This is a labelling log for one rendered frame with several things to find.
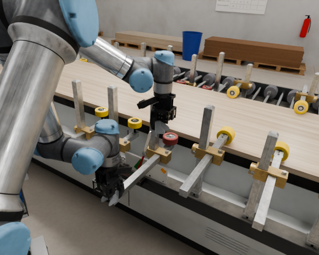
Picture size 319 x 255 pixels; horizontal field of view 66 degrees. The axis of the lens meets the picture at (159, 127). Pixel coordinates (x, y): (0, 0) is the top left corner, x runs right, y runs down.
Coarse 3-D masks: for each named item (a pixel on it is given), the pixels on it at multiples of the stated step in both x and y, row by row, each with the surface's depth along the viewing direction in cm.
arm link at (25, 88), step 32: (0, 0) 42; (32, 0) 40; (64, 0) 39; (32, 32) 39; (64, 32) 41; (96, 32) 48; (32, 64) 39; (64, 64) 45; (0, 96) 37; (32, 96) 38; (0, 128) 36; (32, 128) 39; (0, 160) 35; (0, 192) 35; (0, 224) 34
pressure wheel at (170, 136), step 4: (164, 136) 125; (168, 136) 126; (172, 136) 126; (176, 136) 126; (164, 140) 125; (168, 140) 123; (172, 140) 123; (176, 140) 124; (168, 144) 124; (172, 144) 124
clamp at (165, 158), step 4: (148, 148) 121; (160, 148) 122; (148, 152) 122; (152, 152) 120; (156, 152) 119; (160, 152) 119; (164, 152) 119; (148, 156) 123; (164, 156) 117; (168, 156) 118; (160, 160) 120; (164, 160) 118; (168, 160) 120
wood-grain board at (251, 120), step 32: (64, 96) 170; (96, 96) 170; (128, 96) 173; (192, 96) 179; (224, 96) 183; (192, 128) 136; (256, 128) 140; (288, 128) 142; (256, 160) 115; (288, 160) 113
